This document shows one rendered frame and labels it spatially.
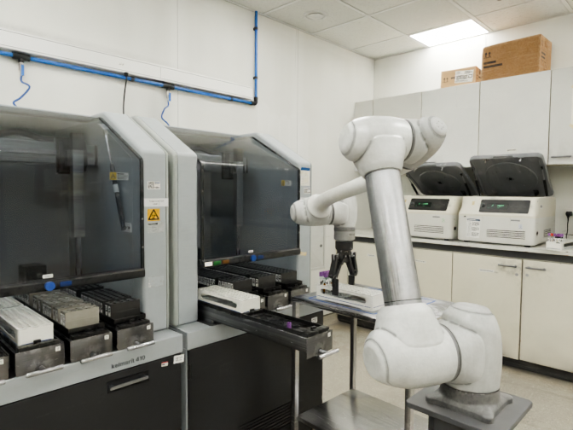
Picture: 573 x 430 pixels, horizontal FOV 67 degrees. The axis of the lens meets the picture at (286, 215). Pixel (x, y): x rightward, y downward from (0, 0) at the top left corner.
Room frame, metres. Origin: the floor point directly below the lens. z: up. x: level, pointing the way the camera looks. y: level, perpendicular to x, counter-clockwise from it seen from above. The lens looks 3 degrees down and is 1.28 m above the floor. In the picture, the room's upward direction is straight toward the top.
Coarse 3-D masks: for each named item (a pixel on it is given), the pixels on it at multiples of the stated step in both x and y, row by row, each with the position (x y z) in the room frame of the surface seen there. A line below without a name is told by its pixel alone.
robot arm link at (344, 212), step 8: (344, 200) 1.79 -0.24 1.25; (352, 200) 1.80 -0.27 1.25; (336, 208) 1.77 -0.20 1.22; (344, 208) 1.78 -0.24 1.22; (352, 208) 1.79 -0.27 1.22; (336, 216) 1.77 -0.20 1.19; (344, 216) 1.78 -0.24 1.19; (352, 216) 1.80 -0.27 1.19; (328, 224) 1.81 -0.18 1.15; (336, 224) 1.80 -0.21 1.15; (344, 224) 1.79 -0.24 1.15; (352, 224) 1.80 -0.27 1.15
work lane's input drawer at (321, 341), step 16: (208, 304) 1.80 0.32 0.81; (224, 320) 1.70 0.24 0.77; (240, 320) 1.63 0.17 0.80; (256, 320) 1.59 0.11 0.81; (272, 320) 1.61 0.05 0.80; (288, 320) 1.61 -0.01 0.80; (304, 320) 1.57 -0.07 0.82; (272, 336) 1.51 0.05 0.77; (288, 336) 1.46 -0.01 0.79; (304, 336) 1.42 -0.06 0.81; (320, 336) 1.45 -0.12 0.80; (320, 352) 1.44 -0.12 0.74; (336, 352) 1.44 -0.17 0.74
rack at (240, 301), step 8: (200, 288) 1.86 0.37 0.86; (208, 288) 1.87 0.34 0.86; (216, 288) 1.87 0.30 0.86; (224, 288) 1.86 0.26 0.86; (200, 296) 1.85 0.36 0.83; (208, 296) 1.87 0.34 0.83; (216, 296) 1.77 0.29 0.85; (224, 296) 1.73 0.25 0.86; (232, 296) 1.73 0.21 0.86; (240, 296) 1.73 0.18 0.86; (248, 296) 1.74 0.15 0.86; (256, 296) 1.73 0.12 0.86; (216, 304) 1.77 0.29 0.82; (224, 304) 1.82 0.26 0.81; (232, 304) 1.82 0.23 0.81; (240, 304) 1.66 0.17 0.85; (248, 304) 1.68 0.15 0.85; (256, 304) 1.71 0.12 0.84; (240, 312) 1.66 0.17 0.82
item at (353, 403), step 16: (304, 304) 1.85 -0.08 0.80; (320, 304) 1.79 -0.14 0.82; (336, 304) 1.79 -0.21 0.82; (432, 304) 1.80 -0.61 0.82; (448, 304) 1.80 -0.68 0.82; (352, 320) 2.19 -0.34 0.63; (368, 320) 1.61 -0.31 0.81; (352, 336) 2.19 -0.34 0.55; (352, 352) 2.19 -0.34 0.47; (352, 368) 2.19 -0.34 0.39; (352, 384) 2.19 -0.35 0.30; (336, 400) 2.06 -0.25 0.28; (352, 400) 2.06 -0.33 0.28; (368, 400) 2.06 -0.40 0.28; (304, 416) 1.90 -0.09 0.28; (320, 416) 1.90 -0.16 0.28; (336, 416) 1.90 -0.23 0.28; (352, 416) 1.91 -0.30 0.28; (368, 416) 1.91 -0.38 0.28; (384, 416) 1.91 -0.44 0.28; (400, 416) 1.91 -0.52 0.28; (416, 416) 1.91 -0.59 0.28
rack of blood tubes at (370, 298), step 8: (320, 288) 1.87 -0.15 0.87; (328, 288) 1.83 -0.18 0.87; (344, 288) 1.80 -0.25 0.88; (352, 288) 1.81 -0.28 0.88; (360, 288) 1.81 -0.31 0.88; (368, 288) 1.80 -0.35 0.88; (320, 296) 1.87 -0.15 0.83; (328, 296) 1.83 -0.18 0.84; (336, 296) 1.82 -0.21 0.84; (344, 296) 1.84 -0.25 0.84; (352, 296) 1.86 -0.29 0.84; (360, 296) 1.71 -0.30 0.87; (368, 296) 1.69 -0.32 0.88; (376, 296) 1.69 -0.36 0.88; (344, 304) 1.77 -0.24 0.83; (352, 304) 1.74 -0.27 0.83; (360, 304) 1.71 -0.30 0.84; (368, 304) 1.68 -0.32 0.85; (376, 304) 1.69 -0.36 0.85; (384, 304) 1.73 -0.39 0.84
